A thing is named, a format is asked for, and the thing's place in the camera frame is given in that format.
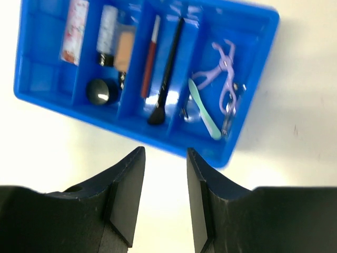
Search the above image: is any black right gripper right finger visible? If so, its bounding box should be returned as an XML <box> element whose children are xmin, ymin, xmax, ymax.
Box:
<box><xmin>186</xmin><ymin>148</ymin><xmax>336</xmax><ymax>252</ymax></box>

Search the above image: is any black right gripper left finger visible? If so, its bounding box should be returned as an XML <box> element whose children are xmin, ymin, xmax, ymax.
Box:
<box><xmin>1</xmin><ymin>147</ymin><xmax>145</xmax><ymax>252</ymax></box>

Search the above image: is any mint green spatula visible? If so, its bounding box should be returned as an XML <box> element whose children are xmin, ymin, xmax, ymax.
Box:
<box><xmin>188</xmin><ymin>78</ymin><xmax>222</xmax><ymax>140</ymax></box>

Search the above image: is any silver duckbill hair clip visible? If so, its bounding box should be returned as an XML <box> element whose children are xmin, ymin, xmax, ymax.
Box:
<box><xmin>180</xmin><ymin>93</ymin><xmax>201</xmax><ymax>123</ymax></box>

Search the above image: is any black makeup brush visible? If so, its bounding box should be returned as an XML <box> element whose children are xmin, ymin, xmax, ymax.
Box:
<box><xmin>147</xmin><ymin>17</ymin><xmax>184</xmax><ymax>125</ymax></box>

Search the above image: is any round brown cosmetic jar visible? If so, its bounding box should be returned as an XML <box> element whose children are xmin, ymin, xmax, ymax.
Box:
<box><xmin>86</xmin><ymin>79</ymin><xmax>119</xmax><ymax>106</ymax></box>

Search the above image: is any clear blush palette case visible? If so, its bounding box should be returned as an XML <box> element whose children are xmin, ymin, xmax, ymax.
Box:
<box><xmin>61</xmin><ymin>1</ymin><xmax>89</xmax><ymax>65</ymax></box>

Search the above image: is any clear bottle black cap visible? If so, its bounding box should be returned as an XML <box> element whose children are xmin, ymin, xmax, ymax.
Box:
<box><xmin>96</xmin><ymin>5</ymin><xmax>118</xmax><ymax>67</ymax></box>

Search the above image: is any beige foundation bottle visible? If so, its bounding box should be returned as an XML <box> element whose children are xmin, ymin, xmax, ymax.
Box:
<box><xmin>114</xmin><ymin>23</ymin><xmax>136</xmax><ymax>89</ymax></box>

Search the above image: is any blue divided plastic bin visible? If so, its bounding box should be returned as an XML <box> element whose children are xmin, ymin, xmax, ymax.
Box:
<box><xmin>14</xmin><ymin>1</ymin><xmax>280</xmax><ymax>168</ymax></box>

